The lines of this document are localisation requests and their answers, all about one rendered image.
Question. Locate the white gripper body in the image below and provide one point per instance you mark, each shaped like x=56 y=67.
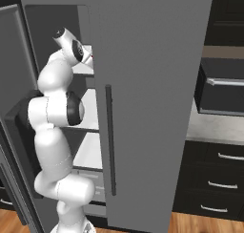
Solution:
x=88 y=57

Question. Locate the black drawer front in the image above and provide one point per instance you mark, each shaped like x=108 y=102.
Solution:
x=190 y=205
x=197 y=179
x=228 y=147

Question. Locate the black microwave oven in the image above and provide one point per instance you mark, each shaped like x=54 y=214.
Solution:
x=222 y=96

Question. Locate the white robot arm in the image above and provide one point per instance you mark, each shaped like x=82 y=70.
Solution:
x=50 y=147

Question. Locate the black base cupboard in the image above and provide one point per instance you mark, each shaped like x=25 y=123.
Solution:
x=4 y=197

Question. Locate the grey freezer door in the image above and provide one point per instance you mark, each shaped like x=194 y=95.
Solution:
x=16 y=58

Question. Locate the grey fridge body with shelves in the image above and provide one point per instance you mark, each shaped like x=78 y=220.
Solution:
x=90 y=147

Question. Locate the black wall cupboards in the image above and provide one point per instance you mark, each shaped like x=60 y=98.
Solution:
x=227 y=17

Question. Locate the grey fridge door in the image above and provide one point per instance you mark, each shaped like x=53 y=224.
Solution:
x=152 y=84

